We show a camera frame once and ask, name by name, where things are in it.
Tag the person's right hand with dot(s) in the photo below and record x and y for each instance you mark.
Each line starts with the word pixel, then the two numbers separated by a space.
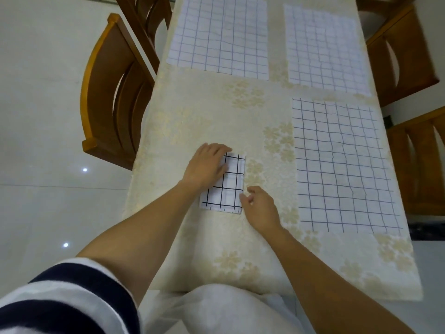
pixel 262 212

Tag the person's left hand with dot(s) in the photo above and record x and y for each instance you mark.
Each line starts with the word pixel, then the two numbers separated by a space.
pixel 207 166

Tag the earlier checked cloth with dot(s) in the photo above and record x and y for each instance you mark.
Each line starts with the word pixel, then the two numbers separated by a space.
pixel 229 191

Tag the person's right forearm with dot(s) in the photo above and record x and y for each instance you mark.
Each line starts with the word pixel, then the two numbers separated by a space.
pixel 323 285

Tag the person's left forearm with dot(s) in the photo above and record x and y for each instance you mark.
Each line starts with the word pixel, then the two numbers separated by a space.
pixel 139 236

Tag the table with cream floral tablecloth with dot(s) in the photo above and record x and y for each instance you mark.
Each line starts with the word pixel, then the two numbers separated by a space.
pixel 208 111

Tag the small black box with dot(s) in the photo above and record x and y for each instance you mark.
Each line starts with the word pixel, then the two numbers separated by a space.
pixel 388 121

